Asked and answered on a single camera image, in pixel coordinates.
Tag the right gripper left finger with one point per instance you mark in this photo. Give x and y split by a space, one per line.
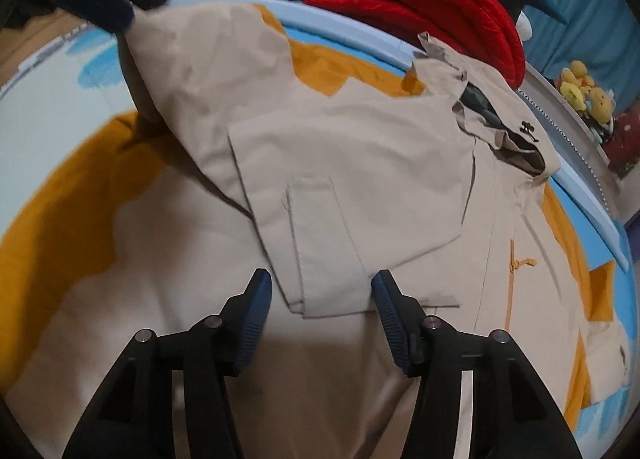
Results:
243 320

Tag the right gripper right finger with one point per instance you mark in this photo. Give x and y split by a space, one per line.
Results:
401 317

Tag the beige and orange hooded coat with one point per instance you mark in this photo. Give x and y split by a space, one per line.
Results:
471 385

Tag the wooden headboard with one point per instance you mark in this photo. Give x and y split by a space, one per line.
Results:
18 45

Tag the blue patterned bed sheet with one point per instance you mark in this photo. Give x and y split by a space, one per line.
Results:
55 84

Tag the light blue foam strip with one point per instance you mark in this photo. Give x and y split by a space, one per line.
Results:
398 54

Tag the grey mattress cover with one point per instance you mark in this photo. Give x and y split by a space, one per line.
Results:
570 137

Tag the dark red cushion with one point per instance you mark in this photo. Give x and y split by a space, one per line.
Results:
623 147

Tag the yellow plush toys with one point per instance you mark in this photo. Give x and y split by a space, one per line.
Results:
579 89

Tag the white plush toy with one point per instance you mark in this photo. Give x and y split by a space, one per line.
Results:
523 27

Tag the blue curtain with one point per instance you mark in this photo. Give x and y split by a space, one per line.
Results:
603 34

